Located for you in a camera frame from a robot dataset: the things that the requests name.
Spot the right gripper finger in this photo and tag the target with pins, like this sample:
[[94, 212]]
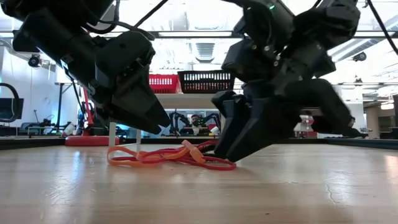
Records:
[[264, 124], [228, 112]]

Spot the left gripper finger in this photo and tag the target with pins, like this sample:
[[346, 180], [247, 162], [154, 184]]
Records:
[[136, 109]]

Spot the red rubber band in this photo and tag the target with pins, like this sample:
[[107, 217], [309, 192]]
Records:
[[231, 167], [161, 154]]

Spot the pale orange wide rubber band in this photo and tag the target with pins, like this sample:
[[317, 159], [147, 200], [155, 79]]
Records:
[[196, 154]]

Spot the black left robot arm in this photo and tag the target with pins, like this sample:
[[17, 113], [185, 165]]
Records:
[[40, 40]]

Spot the person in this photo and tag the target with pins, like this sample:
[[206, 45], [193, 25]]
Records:
[[196, 119]]

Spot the red plastic basket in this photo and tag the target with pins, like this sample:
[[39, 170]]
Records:
[[163, 84]]

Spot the white perforated shelf riser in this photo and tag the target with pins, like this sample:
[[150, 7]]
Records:
[[186, 101]]

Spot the red storage cart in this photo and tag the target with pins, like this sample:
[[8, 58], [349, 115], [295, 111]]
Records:
[[309, 134]]

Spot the black plastic basket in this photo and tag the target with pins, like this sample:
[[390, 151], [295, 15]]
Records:
[[202, 72]]

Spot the black ceiling spotlight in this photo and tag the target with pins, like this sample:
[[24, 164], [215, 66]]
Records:
[[34, 61], [360, 56]]

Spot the white bottle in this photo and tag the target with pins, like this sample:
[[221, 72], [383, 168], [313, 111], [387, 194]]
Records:
[[70, 129]]

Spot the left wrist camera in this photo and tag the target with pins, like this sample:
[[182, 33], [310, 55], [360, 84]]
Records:
[[124, 53]]

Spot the silver ventilation duct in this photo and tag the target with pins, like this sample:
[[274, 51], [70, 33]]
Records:
[[205, 51]]

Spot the black wall screen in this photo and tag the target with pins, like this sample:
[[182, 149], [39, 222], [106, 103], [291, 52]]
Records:
[[4, 109]]

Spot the black aluminium table frame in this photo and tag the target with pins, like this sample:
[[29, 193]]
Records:
[[373, 143]]

